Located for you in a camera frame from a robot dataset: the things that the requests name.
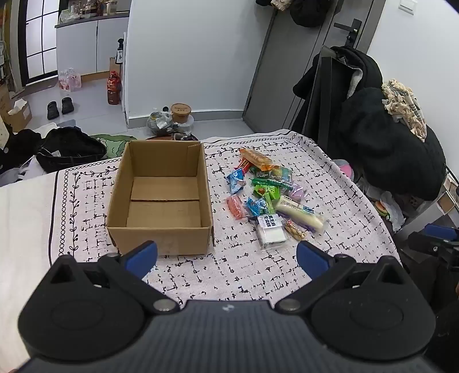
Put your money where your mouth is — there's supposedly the clear plastic container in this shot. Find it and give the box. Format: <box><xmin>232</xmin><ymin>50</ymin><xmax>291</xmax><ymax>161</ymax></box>
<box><xmin>172</xmin><ymin>115</ymin><xmax>195</xmax><ymax>134</ymax></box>

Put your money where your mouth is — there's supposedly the beige fuzzy scarf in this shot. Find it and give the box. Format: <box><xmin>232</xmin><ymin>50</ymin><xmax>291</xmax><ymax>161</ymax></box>
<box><xmin>381</xmin><ymin>79</ymin><xmax>428</xmax><ymax>141</ymax></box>

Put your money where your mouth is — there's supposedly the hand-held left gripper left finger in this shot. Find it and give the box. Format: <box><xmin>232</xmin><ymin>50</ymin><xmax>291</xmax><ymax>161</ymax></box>
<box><xmin>46</xmin><ymin>240</ymin><xmax>180</xmax><ymax>315</ymax></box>

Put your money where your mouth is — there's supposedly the long white snack packet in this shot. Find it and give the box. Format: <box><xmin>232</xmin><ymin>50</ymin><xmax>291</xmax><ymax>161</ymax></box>
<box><xmin>274</xmin><ymin>195</ymin><xmax>329</xmax><ymax>234</ymax></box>

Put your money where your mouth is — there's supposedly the black bag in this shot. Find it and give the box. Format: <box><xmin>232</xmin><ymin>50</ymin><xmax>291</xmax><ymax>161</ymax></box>
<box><xmin>35</xmin><ymin>127</ymin><xmax>108</xmax><ymax>173</ymax></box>

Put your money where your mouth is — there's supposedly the red oil bottle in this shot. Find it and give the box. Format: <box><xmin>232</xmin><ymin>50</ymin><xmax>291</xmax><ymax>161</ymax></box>
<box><xmin>107</xmin><ymin>71</ymin><xmax>122</xmax><ymax>106</ymax></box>

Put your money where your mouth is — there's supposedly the green-edged cake packet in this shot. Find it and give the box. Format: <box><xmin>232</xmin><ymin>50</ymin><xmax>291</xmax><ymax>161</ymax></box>
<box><xmin>251</xmin><ymin>166</ymin><xmax>293</xmax><ymax>188</ymax></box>

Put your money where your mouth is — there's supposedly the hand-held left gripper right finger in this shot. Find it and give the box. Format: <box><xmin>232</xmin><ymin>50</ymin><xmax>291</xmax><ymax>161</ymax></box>
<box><xmin>275</xmin><ymin>240</ymin><xmax>414</xmax><ymax>314</ymax></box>

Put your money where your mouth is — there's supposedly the hanging black garment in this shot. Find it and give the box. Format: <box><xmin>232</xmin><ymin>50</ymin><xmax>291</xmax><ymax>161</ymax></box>
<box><xmin>290</xmin><ymin>0</ymin><xmax>336</xmax><ymax>28</ymax></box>

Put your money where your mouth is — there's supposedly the white plastic bag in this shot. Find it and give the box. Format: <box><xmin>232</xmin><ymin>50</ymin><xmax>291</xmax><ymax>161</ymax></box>
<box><xmin>379</xmin><ymin>191</ymin><xmax>407</xmax><ymax>232</ymax></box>

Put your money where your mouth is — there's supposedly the black clothing pile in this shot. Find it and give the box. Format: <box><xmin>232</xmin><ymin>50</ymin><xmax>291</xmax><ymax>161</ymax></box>
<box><xmin>0</xmin><ymin>129</ymin><xmax>43</xmax><ymax>177</ymax></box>

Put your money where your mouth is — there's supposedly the cardboard box with paper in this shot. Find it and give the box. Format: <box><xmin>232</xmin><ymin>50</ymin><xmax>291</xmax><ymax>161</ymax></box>
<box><xmin>0</xmin><ymin>98</ymin><xmax>34</xmax><ymax>133</ymax></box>

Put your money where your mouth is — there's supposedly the black fleece jacket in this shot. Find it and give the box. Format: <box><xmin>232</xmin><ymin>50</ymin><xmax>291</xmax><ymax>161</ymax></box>
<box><xmin>340</xmin><ymin>86</ymin><xmax>448</xmax><ymax>202</ymax></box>

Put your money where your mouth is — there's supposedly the clear plastic bag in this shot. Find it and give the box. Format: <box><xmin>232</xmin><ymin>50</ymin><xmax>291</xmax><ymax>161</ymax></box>
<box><xmin>147</xmin><ymin>111</ymin><xmax>174</xmax><ymax>136</ymax></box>

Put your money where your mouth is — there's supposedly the black folded frame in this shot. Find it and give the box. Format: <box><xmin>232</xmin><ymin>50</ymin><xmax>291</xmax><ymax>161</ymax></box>
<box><xmin>300</xmin><ymin>45</ymin><xmax>347</xmax><ymax>145</ymax></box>

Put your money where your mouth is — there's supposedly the pack of water bottles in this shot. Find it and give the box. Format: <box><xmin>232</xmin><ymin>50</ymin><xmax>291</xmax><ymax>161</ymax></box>
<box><xmin>58</xmin><ymin>68</ymin><xmax>82</xmax><ymax>92</ymax></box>

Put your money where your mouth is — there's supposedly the green cartoon floor mat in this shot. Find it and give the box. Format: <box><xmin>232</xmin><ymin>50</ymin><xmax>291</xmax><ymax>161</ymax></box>
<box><xmin>89</xmin><ymin>134</ymin><xmax>138</xmax><ymax>158</ymax></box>

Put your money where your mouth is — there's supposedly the pink sausage packet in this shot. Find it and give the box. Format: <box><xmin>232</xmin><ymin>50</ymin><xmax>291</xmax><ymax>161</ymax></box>
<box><xmin>226</xmin><ymin>195</ymin><xmax>246</xmax><ymax>219</ymax></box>

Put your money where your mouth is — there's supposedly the glass paned door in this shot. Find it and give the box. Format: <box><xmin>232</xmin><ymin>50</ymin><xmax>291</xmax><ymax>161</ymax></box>
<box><xmin>10</xmin><ymin>0</ymin><xmax>61</xmax><ymax>87</ymax></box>

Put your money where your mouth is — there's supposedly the white packet black label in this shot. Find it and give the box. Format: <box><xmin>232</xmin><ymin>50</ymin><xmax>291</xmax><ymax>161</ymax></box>
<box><xmin>256</xmin><ymin>214</ymin><xmax>288</xmax><ymax>249</ymax></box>

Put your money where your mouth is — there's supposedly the black white printed blanket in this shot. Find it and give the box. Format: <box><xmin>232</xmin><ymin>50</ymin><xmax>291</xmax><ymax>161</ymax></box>
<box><xmin>50</xmin><ymin>128</ymin><xmax>403</xmax><ymax>302</ymax></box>

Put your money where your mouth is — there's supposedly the black coat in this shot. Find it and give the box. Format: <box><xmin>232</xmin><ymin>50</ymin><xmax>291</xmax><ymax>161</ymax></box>
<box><xmin>293</xmin><ymin>46</ymin><xmax>384</xmax><ymax>110</ymax></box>

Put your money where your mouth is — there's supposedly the blue snack packet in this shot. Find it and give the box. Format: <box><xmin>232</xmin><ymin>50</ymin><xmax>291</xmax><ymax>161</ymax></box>
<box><xmin>225</xmin><ymin>168</ymin><xmax>247</xmax><ymax>195</ymax></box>

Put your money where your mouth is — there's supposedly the brown cardboard box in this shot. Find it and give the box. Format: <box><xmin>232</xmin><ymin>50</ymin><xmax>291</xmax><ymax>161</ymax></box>
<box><xmin>106</xmin><ymin>140</ymin><xmax>215</xmax><ymax>257</ymax></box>

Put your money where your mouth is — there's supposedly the grey door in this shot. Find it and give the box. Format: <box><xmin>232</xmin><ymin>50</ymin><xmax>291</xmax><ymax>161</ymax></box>
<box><xmin>242</xmin><ymin>0</ymin><xmax>386</xmax><ymax>134</ymax></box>

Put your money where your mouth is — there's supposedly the orange cracker packet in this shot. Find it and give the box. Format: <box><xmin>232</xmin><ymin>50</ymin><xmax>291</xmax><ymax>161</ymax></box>
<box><xmin>240</xmin><ymin>148</ymin><xmax>274</xmax><ymax>170</ymax></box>

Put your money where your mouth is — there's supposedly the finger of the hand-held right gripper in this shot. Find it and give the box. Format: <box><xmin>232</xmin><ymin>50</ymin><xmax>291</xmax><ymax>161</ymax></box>
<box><xmin>408</xmin><ymin>223</ymin><xmax>459</xmax><ymax>257</ymax></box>

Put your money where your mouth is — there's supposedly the small gold red packet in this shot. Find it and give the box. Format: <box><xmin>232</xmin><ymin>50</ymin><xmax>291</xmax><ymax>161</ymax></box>
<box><xmin>285</xmin><ymin>219</ymin><xmax>308</xmax><ymax>240</ymax></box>

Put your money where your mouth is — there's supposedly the white bedsheet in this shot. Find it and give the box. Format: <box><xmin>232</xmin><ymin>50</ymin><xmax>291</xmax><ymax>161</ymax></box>
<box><xmin>0</xmin><ymin>171</ymin><xmax>59</xmax><ymax>373</ymax></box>

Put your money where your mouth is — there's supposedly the white cabinet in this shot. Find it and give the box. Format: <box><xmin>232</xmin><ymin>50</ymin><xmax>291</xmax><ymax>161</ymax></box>
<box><xmin>55</xmin><ymin>13</ymin><xmax>130</xmax><ymax>77</ymax></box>

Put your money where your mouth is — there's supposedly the black door handle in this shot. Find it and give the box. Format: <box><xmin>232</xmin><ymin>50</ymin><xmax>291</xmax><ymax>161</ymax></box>
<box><xmin>333</xmin><ymin>19</ymin><xmax>362</xmax><ymax>48</ymax></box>

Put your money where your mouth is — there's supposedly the row of small bottles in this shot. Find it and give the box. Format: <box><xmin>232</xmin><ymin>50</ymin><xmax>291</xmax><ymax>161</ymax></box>
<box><xmin>69</xmin><ymin>0</ymin><xmax>120</xmax><ymax>18</ymax></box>

